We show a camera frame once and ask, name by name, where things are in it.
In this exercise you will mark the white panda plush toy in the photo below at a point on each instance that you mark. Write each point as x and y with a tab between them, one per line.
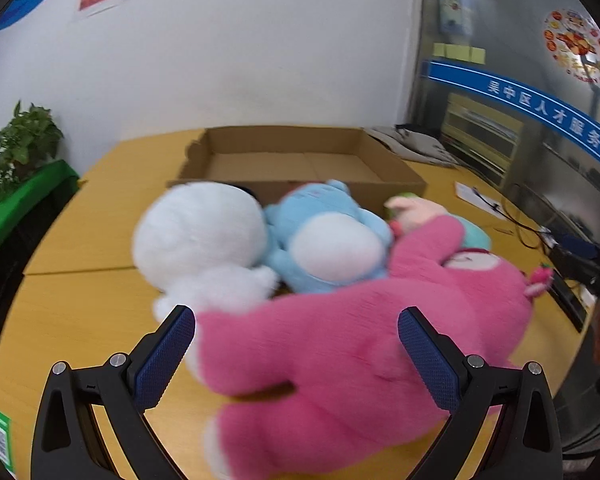
195	240

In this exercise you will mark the light blue window poster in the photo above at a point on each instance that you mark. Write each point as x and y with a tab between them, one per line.
455	5

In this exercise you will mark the round red window sticker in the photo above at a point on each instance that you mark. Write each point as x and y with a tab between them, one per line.
577	45

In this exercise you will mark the small pink and teal plush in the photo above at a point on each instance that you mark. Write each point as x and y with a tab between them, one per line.
415	212

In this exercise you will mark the green planter box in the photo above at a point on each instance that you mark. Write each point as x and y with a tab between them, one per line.
10	215

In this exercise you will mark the grey folded cloth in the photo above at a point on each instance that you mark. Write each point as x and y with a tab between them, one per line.
415	147

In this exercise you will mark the green label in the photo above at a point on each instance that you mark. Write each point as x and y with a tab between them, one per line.
1	440

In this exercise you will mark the blue window banner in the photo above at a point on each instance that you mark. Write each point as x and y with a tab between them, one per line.
530	97

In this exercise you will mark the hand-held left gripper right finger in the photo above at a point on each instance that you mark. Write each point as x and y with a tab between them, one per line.
430	360

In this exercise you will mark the green potted plant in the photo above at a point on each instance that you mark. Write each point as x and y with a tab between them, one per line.
22	145

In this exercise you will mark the pink bear plush toy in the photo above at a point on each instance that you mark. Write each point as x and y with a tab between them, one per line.
330	350

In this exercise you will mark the cardboard box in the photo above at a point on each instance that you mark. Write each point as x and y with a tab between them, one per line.
290	165

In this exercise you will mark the blue cat plush toy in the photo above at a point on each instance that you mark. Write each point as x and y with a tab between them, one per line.
330	250

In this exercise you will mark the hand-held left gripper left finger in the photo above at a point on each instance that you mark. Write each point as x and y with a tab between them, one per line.
165	355

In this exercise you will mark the black device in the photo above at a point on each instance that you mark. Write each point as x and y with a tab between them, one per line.
575	260

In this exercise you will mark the yellow shelf behind glass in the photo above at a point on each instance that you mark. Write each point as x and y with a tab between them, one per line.
480	130

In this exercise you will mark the yellow sticky notes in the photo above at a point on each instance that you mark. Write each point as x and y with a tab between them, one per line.
457	51

